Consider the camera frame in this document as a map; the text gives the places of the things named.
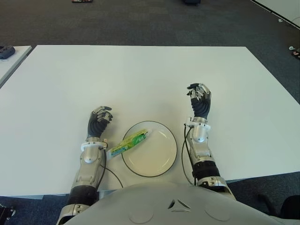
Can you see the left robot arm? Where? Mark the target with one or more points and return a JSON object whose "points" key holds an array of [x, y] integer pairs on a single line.
{"points": [[89, 164]]}

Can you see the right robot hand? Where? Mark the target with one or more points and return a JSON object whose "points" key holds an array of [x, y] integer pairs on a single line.
{"points": [[201, 105]]}

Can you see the black red sandal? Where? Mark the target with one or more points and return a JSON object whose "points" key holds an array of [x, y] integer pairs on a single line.
{"points": [[296, 53]]}

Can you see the white plate black rim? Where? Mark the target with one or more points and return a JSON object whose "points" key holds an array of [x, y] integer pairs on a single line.
{"points": [[154, 154]]}

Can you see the dark blue game controller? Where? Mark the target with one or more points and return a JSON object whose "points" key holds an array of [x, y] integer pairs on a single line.
{"points": [[6, 52]]}

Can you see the white side table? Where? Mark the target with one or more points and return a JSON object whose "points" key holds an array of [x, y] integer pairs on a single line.
{"points": [[11, 65]]}

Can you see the small white round object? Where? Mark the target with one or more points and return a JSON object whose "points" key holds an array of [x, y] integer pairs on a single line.
{"points": [[291, 47]]}

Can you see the green white toothpaste tube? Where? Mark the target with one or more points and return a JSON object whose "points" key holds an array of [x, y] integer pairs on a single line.
{"points": [[129, 143]]}

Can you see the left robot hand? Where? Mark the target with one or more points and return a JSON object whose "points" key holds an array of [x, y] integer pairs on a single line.
{"points": [[96, 127]]}

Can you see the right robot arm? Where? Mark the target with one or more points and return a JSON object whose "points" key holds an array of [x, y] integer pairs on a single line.
{"points": [[201, 150]]}

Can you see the black wheeled base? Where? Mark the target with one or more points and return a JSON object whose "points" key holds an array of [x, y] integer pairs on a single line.
{"points": [[5, 212]]}

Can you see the grey robot torso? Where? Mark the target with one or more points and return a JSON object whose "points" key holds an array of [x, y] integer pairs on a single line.
{"points": [[164, 206]]}

